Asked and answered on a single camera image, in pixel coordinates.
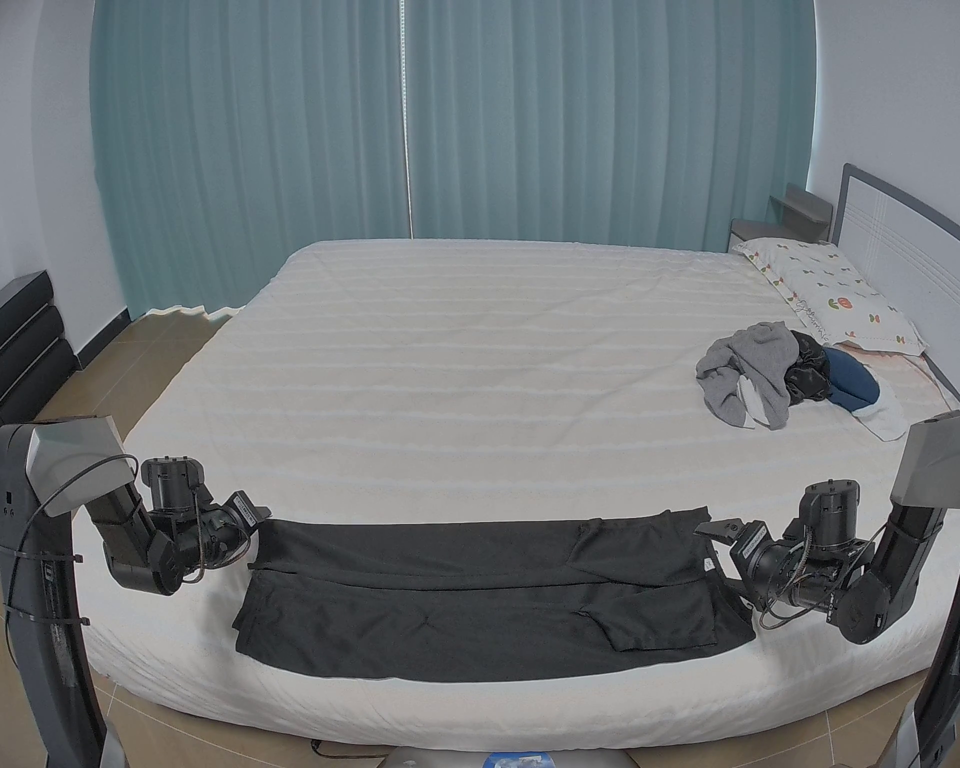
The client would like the black chest of drawers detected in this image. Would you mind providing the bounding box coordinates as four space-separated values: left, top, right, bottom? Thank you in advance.
0 270 78 425

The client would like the white printed pillow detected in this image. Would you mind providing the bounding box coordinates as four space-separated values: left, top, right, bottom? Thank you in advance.
738 237 930 355

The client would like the bed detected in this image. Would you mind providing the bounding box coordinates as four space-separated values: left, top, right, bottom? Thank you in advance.
75 161 960 755

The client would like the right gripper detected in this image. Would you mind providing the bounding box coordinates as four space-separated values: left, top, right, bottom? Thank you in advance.
693 517 800 612

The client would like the grey bedside table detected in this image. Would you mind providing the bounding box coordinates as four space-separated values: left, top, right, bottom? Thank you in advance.
729 183 836 245

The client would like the black T-shirt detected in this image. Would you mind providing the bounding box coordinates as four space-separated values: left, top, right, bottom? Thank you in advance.
232 506 757 685

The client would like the pile of clothes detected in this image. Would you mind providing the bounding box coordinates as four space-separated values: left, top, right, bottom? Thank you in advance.
695 321 909 442

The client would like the black cable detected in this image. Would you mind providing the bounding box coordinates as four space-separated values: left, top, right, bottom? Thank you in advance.
756 596 815 633
309 738 391 756
3 453 144 669

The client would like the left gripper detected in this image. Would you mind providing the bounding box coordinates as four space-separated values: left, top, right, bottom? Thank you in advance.
210 491 273 564

